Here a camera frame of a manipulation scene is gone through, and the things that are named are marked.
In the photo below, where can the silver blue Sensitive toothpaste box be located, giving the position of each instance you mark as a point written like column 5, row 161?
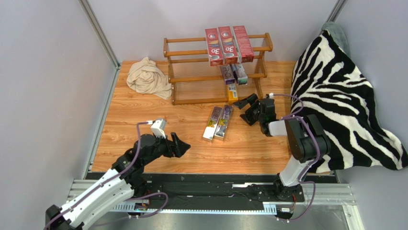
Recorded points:
column 228, row 75

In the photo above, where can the silver purple R&O toothpaste box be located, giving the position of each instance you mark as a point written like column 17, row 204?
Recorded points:
column 239, row 74

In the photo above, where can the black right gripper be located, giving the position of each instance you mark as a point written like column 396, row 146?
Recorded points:
column 252, row 109

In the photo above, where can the silver gold toothpaste box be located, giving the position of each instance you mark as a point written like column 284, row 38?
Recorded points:
column 212, row 123
column 223, row 121

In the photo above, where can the beige crumpled cloth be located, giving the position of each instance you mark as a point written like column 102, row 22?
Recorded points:
column 146, row 78

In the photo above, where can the silver gold toothpaste box left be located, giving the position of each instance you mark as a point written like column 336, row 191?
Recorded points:
column 212, row 123

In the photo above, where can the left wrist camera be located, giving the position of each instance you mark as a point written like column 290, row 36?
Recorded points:
column 158, row 127

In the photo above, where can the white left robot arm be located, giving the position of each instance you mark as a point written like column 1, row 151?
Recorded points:
column 121, row 182

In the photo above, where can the aluminium frame post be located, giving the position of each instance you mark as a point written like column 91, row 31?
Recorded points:
column 87, row 8

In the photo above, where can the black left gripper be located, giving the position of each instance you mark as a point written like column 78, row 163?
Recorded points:
column 182, row 147

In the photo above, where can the zebra print blanket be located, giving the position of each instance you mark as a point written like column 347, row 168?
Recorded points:
column 327, row 83

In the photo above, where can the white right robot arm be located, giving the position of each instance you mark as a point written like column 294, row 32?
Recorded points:
column 307, row 140

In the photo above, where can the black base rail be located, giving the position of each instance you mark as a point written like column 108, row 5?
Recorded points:
column 239, row 194

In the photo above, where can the wooden two-tier shelf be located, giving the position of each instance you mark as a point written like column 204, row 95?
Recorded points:
column 194, row 81

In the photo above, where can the orange toothpaste box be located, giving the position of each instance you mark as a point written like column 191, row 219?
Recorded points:
column 232, row 93

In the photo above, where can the silver gold toothpaste box right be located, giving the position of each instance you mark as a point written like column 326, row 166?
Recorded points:
column 223, row 121

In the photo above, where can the red 3D toothpaste box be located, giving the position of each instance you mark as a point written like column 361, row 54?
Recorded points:
column 214, row 51
column 228, row 45

